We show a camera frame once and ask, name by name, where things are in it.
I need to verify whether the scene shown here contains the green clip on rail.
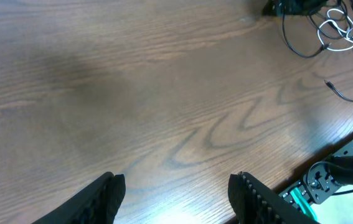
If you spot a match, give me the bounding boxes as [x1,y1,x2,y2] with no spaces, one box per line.
[289,187,318,221]

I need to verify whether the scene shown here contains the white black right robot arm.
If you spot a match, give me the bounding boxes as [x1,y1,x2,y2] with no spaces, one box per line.
[262,0,353,185]

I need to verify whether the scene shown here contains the black cable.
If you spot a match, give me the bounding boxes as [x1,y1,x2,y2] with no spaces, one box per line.
[281,0,332,59]
[306,0,353,103]

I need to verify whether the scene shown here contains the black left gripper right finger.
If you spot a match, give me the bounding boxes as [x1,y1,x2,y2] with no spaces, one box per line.
[228,172,317,224]

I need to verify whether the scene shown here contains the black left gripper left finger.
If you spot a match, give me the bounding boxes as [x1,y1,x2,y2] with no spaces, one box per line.
[34,172,126,224]

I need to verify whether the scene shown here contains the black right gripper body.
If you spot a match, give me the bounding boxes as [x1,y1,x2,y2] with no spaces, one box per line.
[261,0,327,16]

